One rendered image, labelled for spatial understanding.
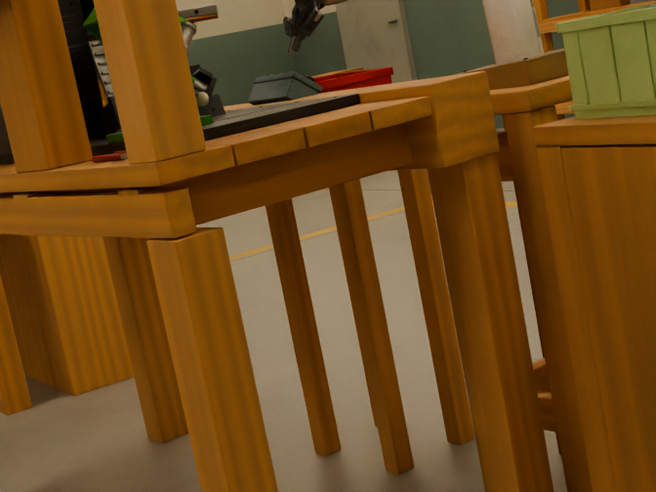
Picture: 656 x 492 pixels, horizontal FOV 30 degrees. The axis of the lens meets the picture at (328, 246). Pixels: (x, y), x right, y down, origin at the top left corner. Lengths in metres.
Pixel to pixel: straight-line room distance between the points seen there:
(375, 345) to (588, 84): 0.91
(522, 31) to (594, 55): 0.34
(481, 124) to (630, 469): 0.66
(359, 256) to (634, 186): 0.90
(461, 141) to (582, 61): 0.25
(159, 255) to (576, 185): 0.73
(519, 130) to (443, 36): 8.57
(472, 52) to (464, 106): 8.40
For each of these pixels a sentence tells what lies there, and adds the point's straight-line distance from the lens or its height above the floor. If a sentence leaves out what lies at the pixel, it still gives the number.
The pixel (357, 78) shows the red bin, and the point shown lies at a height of 0.91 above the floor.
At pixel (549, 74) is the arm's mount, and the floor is 0.86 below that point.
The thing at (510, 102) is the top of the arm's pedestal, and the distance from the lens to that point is 2.31.
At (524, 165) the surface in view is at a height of 0.71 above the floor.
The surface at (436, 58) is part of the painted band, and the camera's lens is 11.00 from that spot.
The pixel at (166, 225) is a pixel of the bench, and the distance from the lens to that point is 1.85.
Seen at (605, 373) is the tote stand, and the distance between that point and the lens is 2.22.
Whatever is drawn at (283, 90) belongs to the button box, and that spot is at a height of 0.92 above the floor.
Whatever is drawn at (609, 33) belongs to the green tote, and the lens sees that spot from 2.10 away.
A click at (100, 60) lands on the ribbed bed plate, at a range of 2.50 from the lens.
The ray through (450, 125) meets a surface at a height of 0.82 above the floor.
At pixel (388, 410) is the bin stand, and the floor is 0.16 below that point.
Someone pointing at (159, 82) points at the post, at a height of 0.99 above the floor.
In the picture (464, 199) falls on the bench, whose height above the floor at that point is 0.68.
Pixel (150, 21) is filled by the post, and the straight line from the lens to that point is 1.85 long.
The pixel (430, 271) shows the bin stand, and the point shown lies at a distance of 2.89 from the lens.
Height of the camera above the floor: 1.01
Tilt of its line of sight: 9 degrees down
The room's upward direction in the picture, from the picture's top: 11 degrees counter-clockwise
